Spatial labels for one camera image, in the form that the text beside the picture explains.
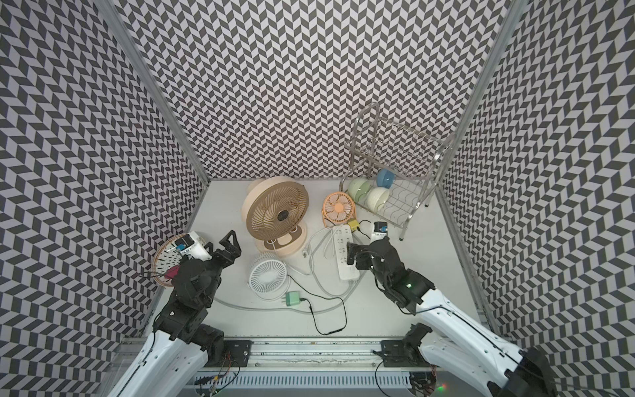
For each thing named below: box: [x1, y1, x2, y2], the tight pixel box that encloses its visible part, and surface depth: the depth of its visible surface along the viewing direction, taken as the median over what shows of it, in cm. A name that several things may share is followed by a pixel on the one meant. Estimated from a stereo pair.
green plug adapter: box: [285, 291, 301, 307], surface depth 84 cm
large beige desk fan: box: [241, 176, 310, 258], surface depth 79 cm
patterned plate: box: [153, 233, 186, 287], surface depth 92 cm
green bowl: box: [347, 176, 373, 204], surface depth 102 cm
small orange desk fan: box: [321, 191, 357, 228], surface depth 101 cm
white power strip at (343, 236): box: [332, 224, 360, 281], surface depth 94 cm
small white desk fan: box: [247, 251, 292, 302], surface depth 82 cm
